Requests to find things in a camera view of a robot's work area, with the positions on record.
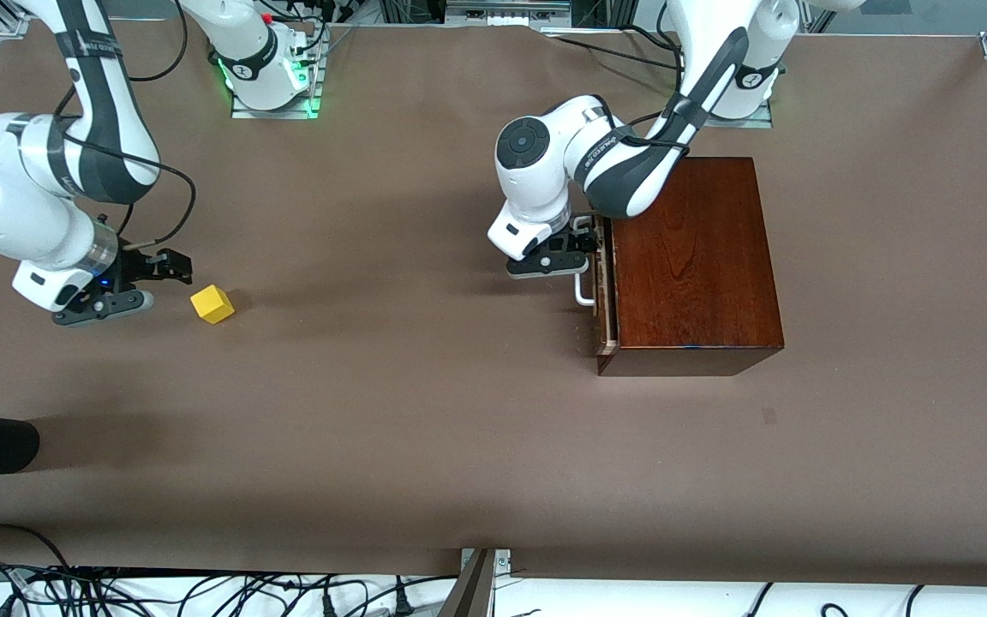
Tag wooden drawer with white handle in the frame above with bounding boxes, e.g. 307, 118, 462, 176
573, 214, 620, 356

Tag aluminium bracket with beam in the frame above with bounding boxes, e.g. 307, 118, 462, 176
438, 548, 513, 617

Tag grey metal box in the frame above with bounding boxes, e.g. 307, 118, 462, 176
446, 0, 571, 27

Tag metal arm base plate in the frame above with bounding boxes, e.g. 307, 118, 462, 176
230, 51, 323, 119
703, 101, 774, 129

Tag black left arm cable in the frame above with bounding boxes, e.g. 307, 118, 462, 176
609, 0, 693, 159

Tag paper table cover sheet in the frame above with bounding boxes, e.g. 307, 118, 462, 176
0, 17, 987, 588

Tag dark wooden cabinet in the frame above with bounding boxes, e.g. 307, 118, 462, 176
594, 157, 786, 378

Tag yellow block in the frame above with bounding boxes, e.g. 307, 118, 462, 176
190, 285, 236, 325

